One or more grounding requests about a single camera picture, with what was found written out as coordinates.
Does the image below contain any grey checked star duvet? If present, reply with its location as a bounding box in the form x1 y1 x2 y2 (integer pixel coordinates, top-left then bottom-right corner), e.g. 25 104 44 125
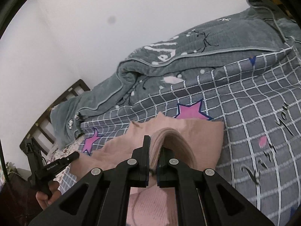
81 40 300 225

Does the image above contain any floral bed sheet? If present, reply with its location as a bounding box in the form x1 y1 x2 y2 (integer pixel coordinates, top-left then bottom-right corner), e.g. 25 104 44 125
46 135 84 193

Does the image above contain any dark wooden headboard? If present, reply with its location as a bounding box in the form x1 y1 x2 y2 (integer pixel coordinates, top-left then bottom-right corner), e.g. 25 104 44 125
19 79 90 164

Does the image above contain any pink ribbed knit sweater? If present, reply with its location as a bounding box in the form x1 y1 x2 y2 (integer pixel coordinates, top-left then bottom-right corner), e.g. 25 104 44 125
70 113 224 225

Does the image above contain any person's left hand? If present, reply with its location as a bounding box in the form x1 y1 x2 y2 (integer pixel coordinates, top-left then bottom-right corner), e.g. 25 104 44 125
36 181 62 210

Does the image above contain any grey-green plush blanket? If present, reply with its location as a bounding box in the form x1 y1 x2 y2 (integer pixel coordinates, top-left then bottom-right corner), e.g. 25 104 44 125
50 0 300 149

